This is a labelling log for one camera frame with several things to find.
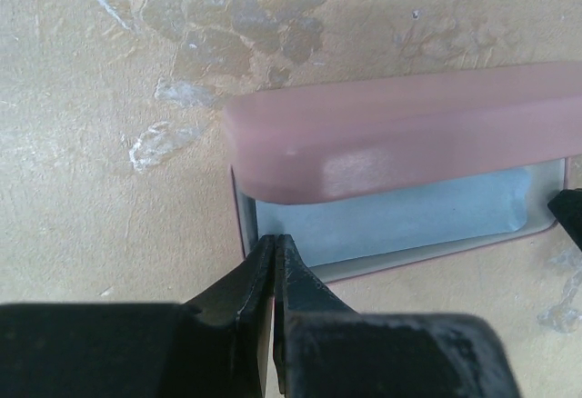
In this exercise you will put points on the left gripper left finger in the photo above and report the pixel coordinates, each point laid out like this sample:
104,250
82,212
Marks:
206,347

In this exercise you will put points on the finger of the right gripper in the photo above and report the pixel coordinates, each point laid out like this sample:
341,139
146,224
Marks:
566,206

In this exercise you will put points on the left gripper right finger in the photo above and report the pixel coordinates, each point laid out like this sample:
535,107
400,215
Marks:
323,348

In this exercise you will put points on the blue cleaning cloth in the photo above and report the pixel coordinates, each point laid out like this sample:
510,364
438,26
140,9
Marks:
460,209

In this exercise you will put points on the pink glasses case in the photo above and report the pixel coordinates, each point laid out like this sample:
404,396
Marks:
317,144

